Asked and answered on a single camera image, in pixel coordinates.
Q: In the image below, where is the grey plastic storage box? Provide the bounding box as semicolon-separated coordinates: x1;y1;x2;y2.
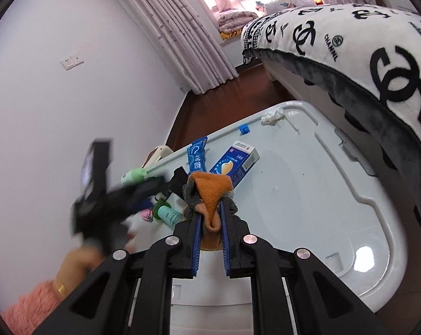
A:
127;100;408;335

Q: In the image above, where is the folded pink quilt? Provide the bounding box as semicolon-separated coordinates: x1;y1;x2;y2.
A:
214;9;260;35

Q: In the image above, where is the white wall switch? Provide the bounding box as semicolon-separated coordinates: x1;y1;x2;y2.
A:
60;54;83;71

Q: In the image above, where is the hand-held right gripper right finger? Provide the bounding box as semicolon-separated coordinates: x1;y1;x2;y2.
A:
219;199;375;335

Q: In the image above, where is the light green plastic bottle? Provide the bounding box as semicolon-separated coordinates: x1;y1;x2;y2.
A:
121;168;146;186

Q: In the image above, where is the orange sock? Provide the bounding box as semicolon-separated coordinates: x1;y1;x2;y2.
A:
182;172;236;252

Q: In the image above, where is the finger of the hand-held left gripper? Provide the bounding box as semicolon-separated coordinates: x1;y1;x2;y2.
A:
127;197;156;219
123;176;170;200

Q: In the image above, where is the crumpled white tissue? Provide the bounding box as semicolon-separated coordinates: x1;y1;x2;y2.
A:
261;106;285;126

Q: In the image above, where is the yellow striped cushion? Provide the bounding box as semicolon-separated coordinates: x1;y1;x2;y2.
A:
219;30;245;41

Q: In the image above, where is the small black sock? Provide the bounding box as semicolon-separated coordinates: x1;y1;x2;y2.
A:
169;167;188;196

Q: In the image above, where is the person's left hand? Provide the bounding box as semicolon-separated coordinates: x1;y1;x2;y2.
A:
59;232;136;287

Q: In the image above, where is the blue sachet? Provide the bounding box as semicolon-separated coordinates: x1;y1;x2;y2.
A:
187;136;208;173

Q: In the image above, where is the green bottle with white label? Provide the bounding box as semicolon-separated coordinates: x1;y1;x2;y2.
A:
153;199;183;229

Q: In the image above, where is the blue cardboard box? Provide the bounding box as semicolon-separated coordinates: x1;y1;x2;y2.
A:
208;140;260;189

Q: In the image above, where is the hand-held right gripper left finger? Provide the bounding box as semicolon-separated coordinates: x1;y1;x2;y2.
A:
32;211;202;335

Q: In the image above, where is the pile of soft bedding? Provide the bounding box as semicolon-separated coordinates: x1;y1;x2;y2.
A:
256;0;317;15

